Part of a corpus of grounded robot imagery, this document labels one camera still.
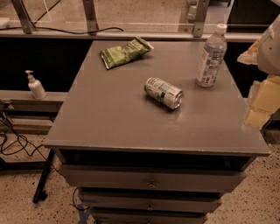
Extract silver green 7up can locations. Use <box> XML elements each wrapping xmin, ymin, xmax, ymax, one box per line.
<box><xmin>144</xmin><ymin>77</ymin><xmax>184</xmax><ymax>109</ymax></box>

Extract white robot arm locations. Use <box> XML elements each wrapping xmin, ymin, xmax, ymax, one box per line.
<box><xmin>237</xmin><ymin>15</ymin><xmax>280</xmax><ymax>130</ymax></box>

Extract grey drawer cabinet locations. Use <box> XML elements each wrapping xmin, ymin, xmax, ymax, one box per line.
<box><xmin>45</xmin><ymin>40</ymin><xmax>270</xmax><ymax>217</ymax></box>

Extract green chip bag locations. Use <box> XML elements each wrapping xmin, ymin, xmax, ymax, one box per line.
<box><xmin>100</xmin><ymin>37</ymin><xmax>154</xmax><ymax>70</ymax></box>

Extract top grey drawer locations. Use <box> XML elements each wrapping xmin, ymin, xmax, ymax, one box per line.
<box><xmin>60</xmin><ymin>164</ymin><xmax>246</xmax><ymax>193</ymax></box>

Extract grey drawer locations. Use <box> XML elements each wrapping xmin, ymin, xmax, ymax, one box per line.
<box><xmin>92</xmin><ymin>211</ymin><xmax>207</xmax><ymax>224</ymax></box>
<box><xmin>60</xmin><ymin>164</ymin><xmax>246</xmax><ymax>193</ymax></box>
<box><xmin>79</xmin><ymin>192</ymin><xmax>221</xmax><ymax>214</ymax></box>

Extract clear plastic water bottle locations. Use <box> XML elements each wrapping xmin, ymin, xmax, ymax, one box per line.
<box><xmin>196</xmin><ymin>24</ymin><xmax>228</xmax><ymax>88</ymax></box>

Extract middle grey drawer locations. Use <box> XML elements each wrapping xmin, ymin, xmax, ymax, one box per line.
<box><xmin>79</xmin><ymin>192</ymin><xmax>221</xmax><ymax>214</ymax></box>

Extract white pump soap dispenser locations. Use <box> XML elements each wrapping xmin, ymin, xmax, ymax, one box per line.
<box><xmin>25</xmin><ymin>70</ymin><xmax>46</xmax><ymax>100</ymax></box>

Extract black floor stand leg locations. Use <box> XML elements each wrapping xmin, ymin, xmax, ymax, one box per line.
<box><xmin>32</xmin><ymin>150</ymin><xmax>54</xmax><ymax>204</ymax></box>

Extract bottom grey drawer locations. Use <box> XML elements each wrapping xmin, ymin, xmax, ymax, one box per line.
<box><xmin>92</xmin><ymin>211</ymin><xmax>207</xmax><ymax>224</ymax></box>

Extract black floor cables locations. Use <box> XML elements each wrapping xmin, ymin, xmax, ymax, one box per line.
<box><xmin>0</xmin><ymin>100</ymin><xmax>62</xmax><ymax>176</ymax></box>

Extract black cable on ledge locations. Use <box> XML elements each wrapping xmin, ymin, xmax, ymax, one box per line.
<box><xmin>0</xmin><ymin>0</ymin><xmax>125</xmax><ymax>35</ymax></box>

